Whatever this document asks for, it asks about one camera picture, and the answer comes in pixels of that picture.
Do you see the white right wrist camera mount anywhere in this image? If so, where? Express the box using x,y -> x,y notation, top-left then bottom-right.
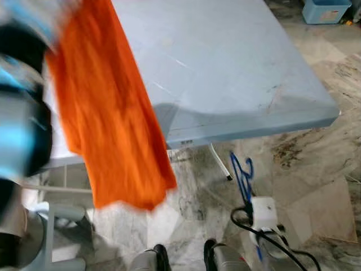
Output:
250,196 -> 278,232

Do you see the orange towel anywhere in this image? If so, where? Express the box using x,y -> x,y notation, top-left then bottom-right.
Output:
45,0 -> 178,212

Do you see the right robot leg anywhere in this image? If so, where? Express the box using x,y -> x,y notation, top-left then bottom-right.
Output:
204,239 -> 252,271

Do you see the blue plastic clothes hanger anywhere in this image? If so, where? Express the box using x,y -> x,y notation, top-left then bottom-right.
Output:
230,151 -> 254,204

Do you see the left robot leg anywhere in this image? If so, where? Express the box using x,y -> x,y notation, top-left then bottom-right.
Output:
131,244 -> 170,271

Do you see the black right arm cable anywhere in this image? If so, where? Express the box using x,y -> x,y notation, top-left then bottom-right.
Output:
230,206 -> 322,271

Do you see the pale blue plastic stool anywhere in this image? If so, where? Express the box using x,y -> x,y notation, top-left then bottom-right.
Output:
23,200 -> 88,271

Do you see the robot leg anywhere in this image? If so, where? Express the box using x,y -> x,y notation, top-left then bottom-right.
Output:
204,239 -> 252,271
131,244 -> 170,271

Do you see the blue plastic bin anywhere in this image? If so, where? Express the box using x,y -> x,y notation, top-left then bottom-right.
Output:
302,0 -> 353,25

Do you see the pale blue folding table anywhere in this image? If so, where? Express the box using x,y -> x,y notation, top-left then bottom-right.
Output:
42,0 -> 341,181

